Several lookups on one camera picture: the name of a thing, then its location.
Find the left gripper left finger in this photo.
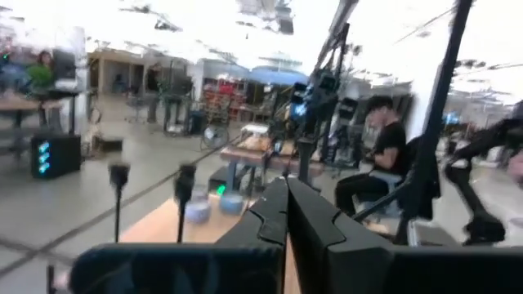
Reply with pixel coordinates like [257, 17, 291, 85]
[69, 176, 289, 294]

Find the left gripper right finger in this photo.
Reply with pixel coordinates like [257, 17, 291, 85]
[288, 177, 523, 294]

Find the black candlestick holder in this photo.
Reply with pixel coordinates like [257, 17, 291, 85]
[107, 161, 132, 244]
[172, 163, 198, 245]

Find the person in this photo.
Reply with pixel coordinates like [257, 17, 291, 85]
[333, 95, 409, 217]
[24, 48, 58, 93]

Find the grey background floor fan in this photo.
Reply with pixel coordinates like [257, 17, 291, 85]
[199, 123, 230, 151]

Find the black computer tower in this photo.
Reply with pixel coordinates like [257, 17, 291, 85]
[30, 133, 83, 180]

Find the wooden shelf riser black frame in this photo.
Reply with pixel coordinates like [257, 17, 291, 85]
[118, 194, 303, 294]

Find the black aluminium station frame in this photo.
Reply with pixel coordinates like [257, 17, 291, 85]
[351, 0, 477, 248]

